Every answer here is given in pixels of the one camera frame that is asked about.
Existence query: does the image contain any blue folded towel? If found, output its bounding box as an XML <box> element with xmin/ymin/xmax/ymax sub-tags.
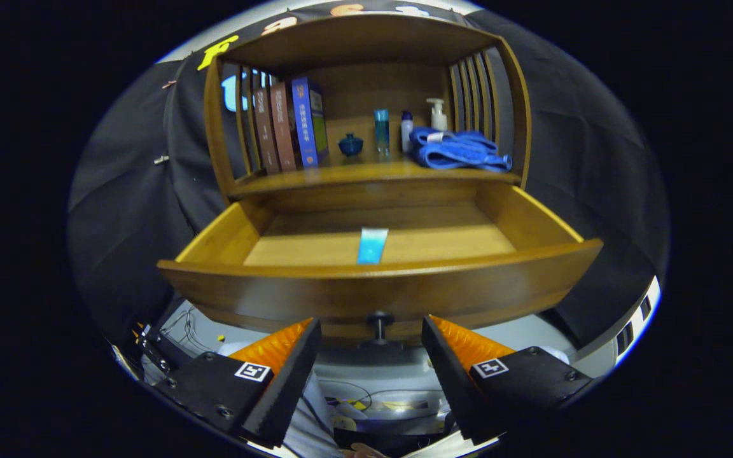
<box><xmin>409</xmin><ymin>127</ymin><xmax>513</xmax><ymax>172</ymax></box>

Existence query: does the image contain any teal glass bottle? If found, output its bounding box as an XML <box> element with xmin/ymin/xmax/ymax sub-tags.
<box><xmin>374</xmin><ymin>109</ymin><xmax>390</xmax><ymax>157</ymax></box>

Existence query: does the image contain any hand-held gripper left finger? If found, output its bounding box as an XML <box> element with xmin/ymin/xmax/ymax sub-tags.
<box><xmin>150</xmin><ymin>318</ymin><xmax>323</xmax><ymax>448</ymax></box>

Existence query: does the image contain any reddish brown book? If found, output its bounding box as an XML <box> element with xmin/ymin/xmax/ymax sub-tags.
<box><xmin>269</xmin><ymin>81</ymin><xmax>297</xmax><ymax>171</ymax></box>

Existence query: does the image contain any blue book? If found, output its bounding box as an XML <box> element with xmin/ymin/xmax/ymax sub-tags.
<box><xmin>291</xmin><ymin>77</ymin><xmax>329</xmax><ymax>169</ymax></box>

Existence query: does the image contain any wooden drawer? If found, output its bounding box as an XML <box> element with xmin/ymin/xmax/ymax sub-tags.
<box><xmin>157</xmin><ymin>181</ymin><xmax>604</xmax><ymax>345</ymax></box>

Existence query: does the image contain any white pump bottle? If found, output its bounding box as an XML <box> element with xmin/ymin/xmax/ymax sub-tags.
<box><xmin>426</xmin><ymin>98</ymin><xmax>449</xmax><ymax>132</ymax></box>

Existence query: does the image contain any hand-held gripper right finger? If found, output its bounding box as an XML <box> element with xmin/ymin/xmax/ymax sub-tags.
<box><xmin>421</xmin><ymin>315</ymin><xmax>596</xmax><ymax>446</ymax></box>

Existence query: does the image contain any dark brown book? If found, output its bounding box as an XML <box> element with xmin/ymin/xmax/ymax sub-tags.
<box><xmin>253</xmin><ymin>86</ymin><xmax>280</xmax><ymax>174</ymax></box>

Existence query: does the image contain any black backdrop cloth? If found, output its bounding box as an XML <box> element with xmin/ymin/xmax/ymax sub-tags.
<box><xmin>67</xmin><ymin>3</ymin><xmax>669</xmax><ymax>347</ymax></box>

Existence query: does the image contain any wooden cabinet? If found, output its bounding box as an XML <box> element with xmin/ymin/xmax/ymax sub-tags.
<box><xmin>203</xmin><ymin>14</ymin><xmax>533</xmax><ymax>199</ymax></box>

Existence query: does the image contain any blue tube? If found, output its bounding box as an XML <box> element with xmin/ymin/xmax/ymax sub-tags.
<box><xmin>357</xmin><ymin>228</ymin><xmax>389</xmax><ymax>265</ymax></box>

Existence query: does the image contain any black cable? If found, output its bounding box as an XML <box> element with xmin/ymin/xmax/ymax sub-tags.
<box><xmin>162</xmin><ymin>307</ymin><xmax>216</xmax><ymax>352</ymax></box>

